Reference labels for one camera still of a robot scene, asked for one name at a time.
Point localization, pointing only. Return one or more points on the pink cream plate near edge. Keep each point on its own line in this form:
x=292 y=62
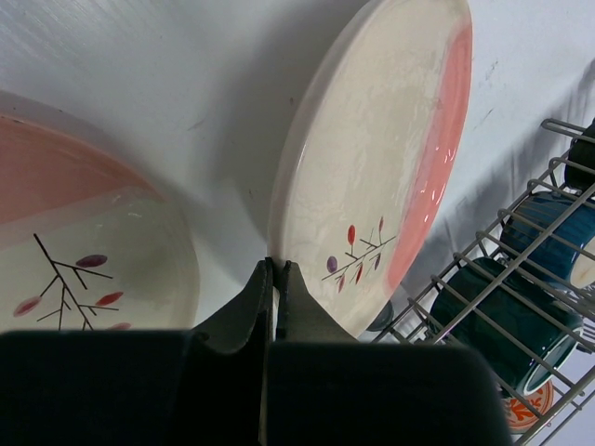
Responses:
x=87 y=243

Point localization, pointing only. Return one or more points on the dark green mug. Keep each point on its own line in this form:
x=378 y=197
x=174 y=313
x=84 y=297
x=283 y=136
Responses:
x=525 y=334

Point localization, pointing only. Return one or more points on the dark blue mug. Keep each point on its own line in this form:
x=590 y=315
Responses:
x=565 y=258

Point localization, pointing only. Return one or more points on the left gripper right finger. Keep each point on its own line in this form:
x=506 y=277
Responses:
x=323 y=389

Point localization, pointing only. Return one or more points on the pink and cream plate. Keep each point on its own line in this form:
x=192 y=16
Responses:
x=369 y=153

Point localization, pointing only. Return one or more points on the orange patterned bowl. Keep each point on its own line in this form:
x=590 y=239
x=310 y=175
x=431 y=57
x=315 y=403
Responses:
x=520 y=417

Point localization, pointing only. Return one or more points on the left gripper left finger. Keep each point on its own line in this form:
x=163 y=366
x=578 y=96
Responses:
x=199 y=386

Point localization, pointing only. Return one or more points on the grey wire dish rack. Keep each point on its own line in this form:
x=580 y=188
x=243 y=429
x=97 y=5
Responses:
x=574 y=384

